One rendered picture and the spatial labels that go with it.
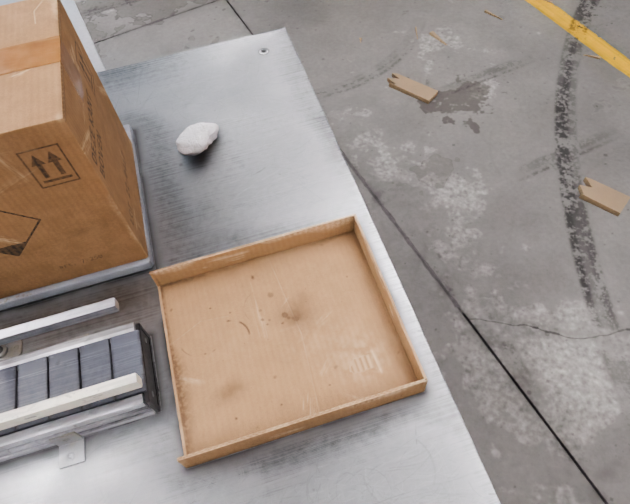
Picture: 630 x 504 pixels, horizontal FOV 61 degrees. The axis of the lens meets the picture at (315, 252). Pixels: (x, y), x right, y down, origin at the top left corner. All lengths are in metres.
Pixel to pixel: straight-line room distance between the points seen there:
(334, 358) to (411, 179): 1.33
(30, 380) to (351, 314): 0.41
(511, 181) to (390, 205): 0.44
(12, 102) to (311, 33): 2.05
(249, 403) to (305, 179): 0.37
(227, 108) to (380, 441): 0.63
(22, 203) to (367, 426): 0.48
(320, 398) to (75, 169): 0.39
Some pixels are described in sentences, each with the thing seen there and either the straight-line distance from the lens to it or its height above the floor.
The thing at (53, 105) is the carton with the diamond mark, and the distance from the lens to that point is 0.64.
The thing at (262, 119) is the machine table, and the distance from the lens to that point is 0.97.
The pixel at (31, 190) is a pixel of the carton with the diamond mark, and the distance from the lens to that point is 0.69.
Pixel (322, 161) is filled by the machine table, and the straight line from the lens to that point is 0.89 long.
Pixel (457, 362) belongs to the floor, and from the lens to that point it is 1.62.
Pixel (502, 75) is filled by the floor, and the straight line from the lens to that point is 2.42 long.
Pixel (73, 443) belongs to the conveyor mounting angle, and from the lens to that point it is 0.75.
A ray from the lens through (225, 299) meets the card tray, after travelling 0.76.
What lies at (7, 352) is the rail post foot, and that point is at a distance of 0.84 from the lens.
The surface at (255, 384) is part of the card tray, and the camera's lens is 0.70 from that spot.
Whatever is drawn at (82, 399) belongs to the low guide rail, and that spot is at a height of 0.91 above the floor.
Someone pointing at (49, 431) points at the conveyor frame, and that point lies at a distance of 0.72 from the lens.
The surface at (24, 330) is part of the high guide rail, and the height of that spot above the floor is 0.96.
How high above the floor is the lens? 1.49
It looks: 57 degrees down
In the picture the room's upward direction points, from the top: 7 degrees counter-clockwise
